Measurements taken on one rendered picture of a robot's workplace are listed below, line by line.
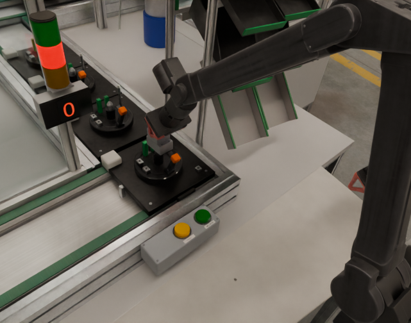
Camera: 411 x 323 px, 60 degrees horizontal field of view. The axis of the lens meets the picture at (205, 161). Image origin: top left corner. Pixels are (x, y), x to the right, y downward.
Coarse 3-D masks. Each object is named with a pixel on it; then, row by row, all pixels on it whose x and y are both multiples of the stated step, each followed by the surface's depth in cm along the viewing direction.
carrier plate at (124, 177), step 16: (176, 144) 113; (128, 160) 106; (192, 160) 109; (112, 176) 104; (128, 176) 102; (192, 176) 104; (208, 176) 105; (128, 192) 99; (144, 192) 98; (160, 192) 99; (176, 192) 99; (144, 208) 95; (160, 208) 97
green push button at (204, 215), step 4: (196, 212) 95; (200, 212) 95; (204, 212) 95; (208, 212) 95; (196, 216) 94; (200, 216) 94; (204, 216) 94; (208, 216) 94; (200, 220) 93; (204, 220) 93; (208, 220) 94
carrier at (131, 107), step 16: (96, 112) 118; (112, 112) 114; (128, 112) 119; (144, 112) 123; (80, 128) 115; (96, 128) 113; (112, 128) 113; (128, 128) 116; (144, 128) 117; (96, 144) 110; (112, 144) 111; (128, 144) 112
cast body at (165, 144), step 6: (150, 138) 97; (162, 138) 95; (168, 138) 97; (150, 144) 98; (156, 144) 95; (162, 144) 95; (168, 144) 96; (156, 150) 97; (162, 150) 96; (168, 150) 98
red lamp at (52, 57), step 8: (40, 48) 73; (48, 48) 73; (56, 48) 74; (40, 56) 75; (48, 56) 74; (56, 56) 75; (64, 56) 77; (48, 64) 75; (56, 64) 76; (64, 64) 78
